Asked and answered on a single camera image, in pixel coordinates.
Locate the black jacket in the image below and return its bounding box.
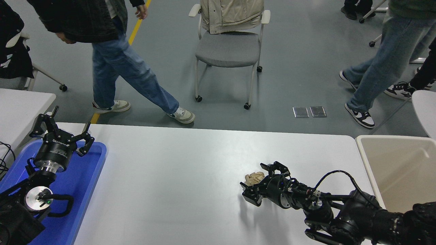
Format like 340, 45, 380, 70
0, 0, 34, 79

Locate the person's left hand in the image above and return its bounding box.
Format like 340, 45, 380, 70
135, 4, 149, 20

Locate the tan paper ball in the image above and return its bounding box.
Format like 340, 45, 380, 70
245, 171, 266, 187

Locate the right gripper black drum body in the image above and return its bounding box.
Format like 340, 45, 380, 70
266, 175, 293, 209

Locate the white frame castor chair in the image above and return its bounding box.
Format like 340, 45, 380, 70
0, 32, 68, 92

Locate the person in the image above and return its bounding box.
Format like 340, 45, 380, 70
27, 0, 196, 124
339, 0, 436, 129
341, 0, 375, 20
384, 37, 436, 100

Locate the white swivel chair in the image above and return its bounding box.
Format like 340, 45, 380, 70
359, 0, 390, 47

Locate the large pale bin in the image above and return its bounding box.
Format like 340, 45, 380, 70
355, 135, 436, 213

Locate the thin black cable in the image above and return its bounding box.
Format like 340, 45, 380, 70
0, 141, 16, 179

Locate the person's right hand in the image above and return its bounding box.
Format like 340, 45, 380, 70
56, 32, 77, 45

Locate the white rectangular side table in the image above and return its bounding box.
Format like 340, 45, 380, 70
0, 88, 57, 160

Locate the white round table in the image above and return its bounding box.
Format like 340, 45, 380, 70
411, 90, 436, 139

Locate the grey seat white frame chair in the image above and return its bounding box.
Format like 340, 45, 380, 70
189, 3, 271, 110

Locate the beige jacket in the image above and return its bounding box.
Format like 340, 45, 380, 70
200, 0, 265, 34

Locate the blue plastic tray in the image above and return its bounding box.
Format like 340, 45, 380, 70
0, 140, 108, 245

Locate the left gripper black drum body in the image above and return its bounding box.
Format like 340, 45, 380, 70
33, 130, 76, 164

